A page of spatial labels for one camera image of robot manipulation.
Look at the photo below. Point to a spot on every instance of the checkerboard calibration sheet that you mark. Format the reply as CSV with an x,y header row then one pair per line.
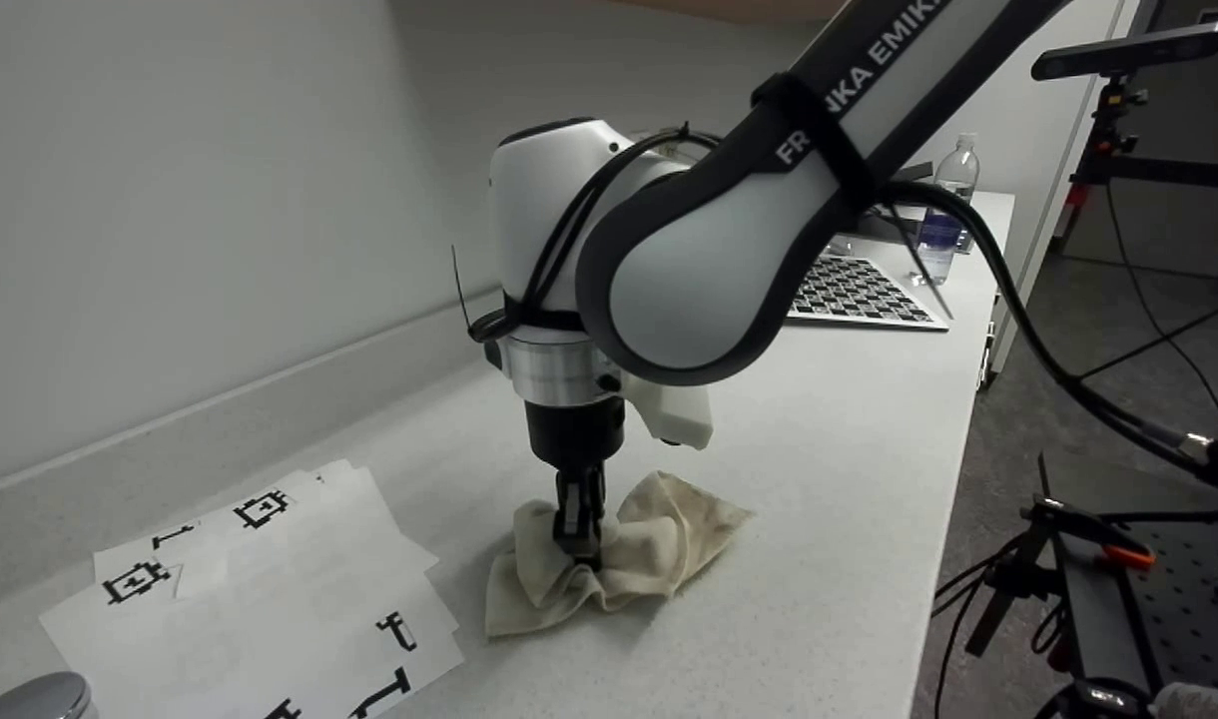
x,y
858,290

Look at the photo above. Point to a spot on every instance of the black stereo camera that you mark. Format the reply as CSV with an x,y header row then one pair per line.
x,y
1126,51

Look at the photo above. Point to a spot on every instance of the black tripod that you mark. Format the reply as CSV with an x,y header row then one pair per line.
x,y
1072,583

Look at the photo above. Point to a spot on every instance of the clear water bottle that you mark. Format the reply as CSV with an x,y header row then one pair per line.
x,y
953,203

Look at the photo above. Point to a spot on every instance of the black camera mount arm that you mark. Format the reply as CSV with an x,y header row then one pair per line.
x,y
1167,171

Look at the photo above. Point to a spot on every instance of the black optical breadboard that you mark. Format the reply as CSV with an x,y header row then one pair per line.
x,y
1199,601

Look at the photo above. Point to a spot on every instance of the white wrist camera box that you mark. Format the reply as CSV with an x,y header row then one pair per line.
x,y
672,418

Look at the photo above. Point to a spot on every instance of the white printed paper sheet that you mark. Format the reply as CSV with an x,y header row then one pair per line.
x,y
271,601

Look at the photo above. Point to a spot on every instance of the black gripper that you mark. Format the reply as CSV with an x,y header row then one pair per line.
x,y
573,429

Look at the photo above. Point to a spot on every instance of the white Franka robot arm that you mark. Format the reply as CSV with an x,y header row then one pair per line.
x,y
686,281

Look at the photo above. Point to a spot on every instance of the beige cloth towel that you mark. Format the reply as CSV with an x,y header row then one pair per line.
x,y
668,541

